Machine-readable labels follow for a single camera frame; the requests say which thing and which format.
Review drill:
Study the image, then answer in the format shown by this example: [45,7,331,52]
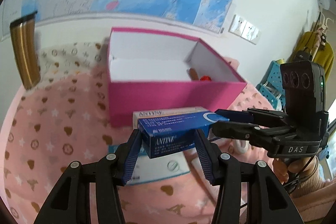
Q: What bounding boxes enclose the pink sweater right forearm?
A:
[290,158,335,223]

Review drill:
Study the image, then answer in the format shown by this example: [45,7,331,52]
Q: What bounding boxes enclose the black right camera module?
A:
[280,60,325,121]

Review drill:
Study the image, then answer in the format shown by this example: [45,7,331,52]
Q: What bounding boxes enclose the gold steel travel tumbler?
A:
[10,11,41,90]

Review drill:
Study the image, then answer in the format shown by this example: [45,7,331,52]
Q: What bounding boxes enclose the person's right hand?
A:
[272,157,316,184]

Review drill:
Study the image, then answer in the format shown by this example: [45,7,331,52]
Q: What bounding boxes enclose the pink patterned tablecloth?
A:
[0,41,289,224]

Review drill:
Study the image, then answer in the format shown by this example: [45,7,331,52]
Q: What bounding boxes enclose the blue Antine medicine box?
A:
[137,110,229,159]

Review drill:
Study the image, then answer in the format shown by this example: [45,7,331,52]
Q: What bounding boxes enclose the yellow hanging garment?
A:
[290,31,334,80]

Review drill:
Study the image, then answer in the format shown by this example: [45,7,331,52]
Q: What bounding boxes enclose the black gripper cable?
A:
[283,154,318,195]

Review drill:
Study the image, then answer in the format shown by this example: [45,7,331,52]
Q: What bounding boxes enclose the white clothes rack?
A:
[310,10,335,36]

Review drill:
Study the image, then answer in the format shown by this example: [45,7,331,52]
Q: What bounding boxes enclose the black handbag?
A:
[293,47,313,62]

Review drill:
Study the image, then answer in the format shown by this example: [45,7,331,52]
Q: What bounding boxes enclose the pale pink printed tube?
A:
[183,148,220,205]

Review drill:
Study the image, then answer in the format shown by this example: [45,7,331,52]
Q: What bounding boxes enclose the pink cardboard box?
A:
[107,27,247,127]

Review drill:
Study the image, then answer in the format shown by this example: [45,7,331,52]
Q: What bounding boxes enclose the white wall socket panel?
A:
[228,14,261,45]

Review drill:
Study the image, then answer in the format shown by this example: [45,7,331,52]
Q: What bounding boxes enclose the blue perforated plastic baskets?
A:
[256,59,285,111]

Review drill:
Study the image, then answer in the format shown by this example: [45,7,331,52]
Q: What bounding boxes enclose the white teal medicine box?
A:
[109,144,190,186]

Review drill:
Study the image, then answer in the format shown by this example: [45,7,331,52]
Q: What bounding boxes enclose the peach cosmetic tube white cap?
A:
[207,134,250,155]

